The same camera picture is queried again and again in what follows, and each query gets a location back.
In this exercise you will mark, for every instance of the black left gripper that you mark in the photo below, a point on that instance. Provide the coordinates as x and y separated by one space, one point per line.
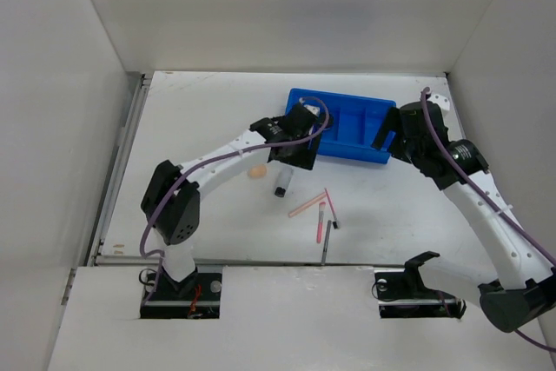
302 159

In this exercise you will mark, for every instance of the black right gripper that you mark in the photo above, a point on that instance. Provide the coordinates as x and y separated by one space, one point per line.
393 121

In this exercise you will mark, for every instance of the clear bottle black cap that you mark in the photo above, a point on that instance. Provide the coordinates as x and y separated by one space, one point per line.
282 182

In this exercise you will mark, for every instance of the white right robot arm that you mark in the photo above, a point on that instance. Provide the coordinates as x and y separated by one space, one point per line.
522 285

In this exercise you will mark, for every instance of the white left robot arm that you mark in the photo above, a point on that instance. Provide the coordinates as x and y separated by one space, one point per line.
172 200

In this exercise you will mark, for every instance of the peach makeup sponge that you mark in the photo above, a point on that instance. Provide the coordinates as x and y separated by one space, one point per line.
258 172

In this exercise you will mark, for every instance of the grey makeup pen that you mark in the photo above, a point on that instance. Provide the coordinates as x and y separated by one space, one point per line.
326 242

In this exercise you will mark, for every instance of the blue plastic organizer tray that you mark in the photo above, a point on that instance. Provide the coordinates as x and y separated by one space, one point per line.
355 124

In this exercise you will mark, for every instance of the beige pink pencil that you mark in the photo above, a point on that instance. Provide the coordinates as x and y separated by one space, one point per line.
311 202

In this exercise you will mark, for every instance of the thin pink brush black tip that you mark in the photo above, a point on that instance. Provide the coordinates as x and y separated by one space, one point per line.
336 223

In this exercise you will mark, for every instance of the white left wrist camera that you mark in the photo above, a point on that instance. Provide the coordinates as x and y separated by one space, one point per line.
315 110

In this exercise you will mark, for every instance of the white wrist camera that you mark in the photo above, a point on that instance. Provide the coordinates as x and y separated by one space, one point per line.
315 110
441 101

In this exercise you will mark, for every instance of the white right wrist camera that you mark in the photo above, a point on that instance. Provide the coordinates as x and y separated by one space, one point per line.
441 101

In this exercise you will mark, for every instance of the aluminium rail right edge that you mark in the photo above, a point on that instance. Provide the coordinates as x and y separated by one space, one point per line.
457 102

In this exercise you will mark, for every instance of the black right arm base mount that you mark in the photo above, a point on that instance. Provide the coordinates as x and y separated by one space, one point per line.
401 293

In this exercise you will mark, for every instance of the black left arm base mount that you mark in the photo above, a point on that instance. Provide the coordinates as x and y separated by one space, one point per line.
198 299

